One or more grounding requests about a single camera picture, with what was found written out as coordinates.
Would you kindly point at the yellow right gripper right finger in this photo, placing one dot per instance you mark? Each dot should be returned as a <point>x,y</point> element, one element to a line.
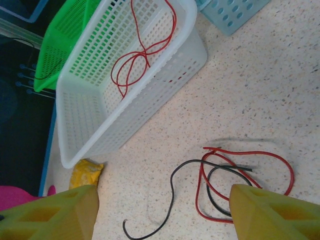
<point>262,220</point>

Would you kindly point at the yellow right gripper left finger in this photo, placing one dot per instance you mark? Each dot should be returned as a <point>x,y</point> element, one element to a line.
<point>62,220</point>

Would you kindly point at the crumpled yellow bag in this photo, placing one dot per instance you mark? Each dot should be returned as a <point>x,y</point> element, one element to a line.
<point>85,172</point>

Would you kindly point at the pink plastic object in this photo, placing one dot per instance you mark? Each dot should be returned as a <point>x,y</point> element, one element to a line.
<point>12,197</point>

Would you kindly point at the dark mat with blue markings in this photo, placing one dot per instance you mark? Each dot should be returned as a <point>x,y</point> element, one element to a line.
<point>20,125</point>

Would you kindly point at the white plastic basket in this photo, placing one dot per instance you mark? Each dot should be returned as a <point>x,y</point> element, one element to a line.
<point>197,50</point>

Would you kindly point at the green plastic basket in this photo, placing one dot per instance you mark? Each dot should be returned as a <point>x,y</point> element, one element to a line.
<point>50,37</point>

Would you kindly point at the light blue plastic basket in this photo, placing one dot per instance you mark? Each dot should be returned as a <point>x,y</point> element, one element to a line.
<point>211,13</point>

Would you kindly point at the grey metal rail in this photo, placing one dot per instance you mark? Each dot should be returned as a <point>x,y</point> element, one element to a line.
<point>15,30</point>

